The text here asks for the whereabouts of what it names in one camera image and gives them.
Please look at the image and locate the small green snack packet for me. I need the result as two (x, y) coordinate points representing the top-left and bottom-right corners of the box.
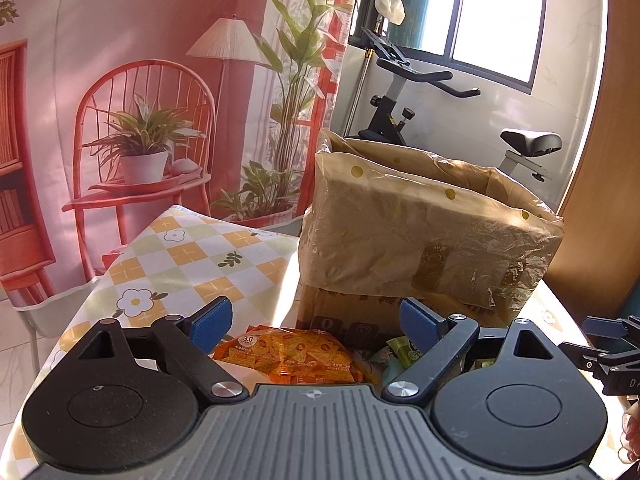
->
(386, 336), (422, 370)

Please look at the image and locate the orange snack bag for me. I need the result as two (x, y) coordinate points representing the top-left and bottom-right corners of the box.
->
(212, 325), (364, 385)

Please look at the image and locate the person right hand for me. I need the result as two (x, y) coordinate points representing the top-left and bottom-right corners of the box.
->
(618, 401), (640, 464)

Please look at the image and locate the wooden headboard panel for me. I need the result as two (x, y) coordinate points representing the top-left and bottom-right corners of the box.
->
(546, 0), (639, 318)

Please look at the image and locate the cardboard box with plastic liner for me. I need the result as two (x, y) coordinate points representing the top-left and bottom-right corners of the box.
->
(296, 131), (564, 349)

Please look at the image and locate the black exercise bike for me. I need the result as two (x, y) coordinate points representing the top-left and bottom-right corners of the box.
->
(357, 28), (563, 182)

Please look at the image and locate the printed room backdrop cloth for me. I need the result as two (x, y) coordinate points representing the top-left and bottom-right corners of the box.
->
(1, 0), (356, 307)

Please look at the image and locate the white cloth on pole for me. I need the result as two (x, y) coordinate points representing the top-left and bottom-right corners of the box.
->
(374, 0), (406, 25)

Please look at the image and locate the window with black frame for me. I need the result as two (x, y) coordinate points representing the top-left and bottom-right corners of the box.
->
(349, 0), (547, 92)

